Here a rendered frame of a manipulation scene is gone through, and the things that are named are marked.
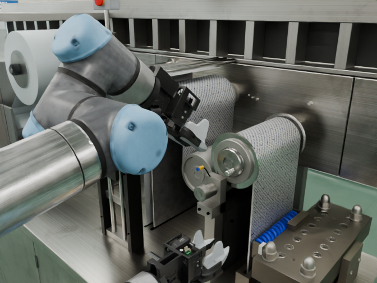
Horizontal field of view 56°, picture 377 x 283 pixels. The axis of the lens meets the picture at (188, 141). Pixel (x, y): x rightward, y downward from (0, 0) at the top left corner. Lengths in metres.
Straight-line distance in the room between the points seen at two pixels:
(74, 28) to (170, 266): 0.45
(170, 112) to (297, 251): 0.53
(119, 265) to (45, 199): 0.79
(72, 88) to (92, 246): 0.79
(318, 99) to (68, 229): 0.92
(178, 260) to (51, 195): 0.41
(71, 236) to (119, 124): 0.93
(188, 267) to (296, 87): 0.66
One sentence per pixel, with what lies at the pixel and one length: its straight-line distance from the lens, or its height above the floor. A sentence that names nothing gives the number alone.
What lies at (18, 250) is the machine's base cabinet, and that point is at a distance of 1.69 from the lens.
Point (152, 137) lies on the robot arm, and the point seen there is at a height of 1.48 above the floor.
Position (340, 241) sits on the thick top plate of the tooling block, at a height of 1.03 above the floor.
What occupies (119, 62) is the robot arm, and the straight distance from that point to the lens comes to 0.53.
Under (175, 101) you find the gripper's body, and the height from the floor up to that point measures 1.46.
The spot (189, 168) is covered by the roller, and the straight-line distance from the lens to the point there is 1.02.
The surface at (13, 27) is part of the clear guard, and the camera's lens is 1.56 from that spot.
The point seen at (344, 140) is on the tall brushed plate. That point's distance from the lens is 1.12.
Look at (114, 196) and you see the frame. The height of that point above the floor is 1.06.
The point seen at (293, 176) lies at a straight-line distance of 1.09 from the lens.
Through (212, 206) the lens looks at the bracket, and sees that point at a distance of 0.92.
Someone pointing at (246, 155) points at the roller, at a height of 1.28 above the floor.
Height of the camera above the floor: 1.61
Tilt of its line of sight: 20 degrees down
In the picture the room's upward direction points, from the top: straight up
